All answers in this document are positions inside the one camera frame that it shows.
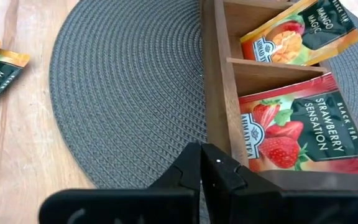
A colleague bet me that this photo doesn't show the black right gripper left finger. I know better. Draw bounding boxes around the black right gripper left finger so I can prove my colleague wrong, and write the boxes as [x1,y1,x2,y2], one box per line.
[39,142,202,224]

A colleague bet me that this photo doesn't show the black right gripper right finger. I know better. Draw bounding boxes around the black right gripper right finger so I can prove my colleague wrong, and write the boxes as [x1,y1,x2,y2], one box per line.
[201,142,358,224]

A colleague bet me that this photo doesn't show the wooden three-compartment tray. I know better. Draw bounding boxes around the wooden three-compartment tray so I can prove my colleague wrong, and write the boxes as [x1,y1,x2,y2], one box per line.
[200,0,358,191]

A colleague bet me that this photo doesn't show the grey round woven placemat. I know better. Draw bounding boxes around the grey round woven placemat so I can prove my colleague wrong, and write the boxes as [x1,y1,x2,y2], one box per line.
[48,0,358,191]

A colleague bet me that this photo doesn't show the strawberry sensation tea packet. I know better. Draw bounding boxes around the strawberry sensation tea packet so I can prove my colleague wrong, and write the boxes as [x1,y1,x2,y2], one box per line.
[237,72,358,175]

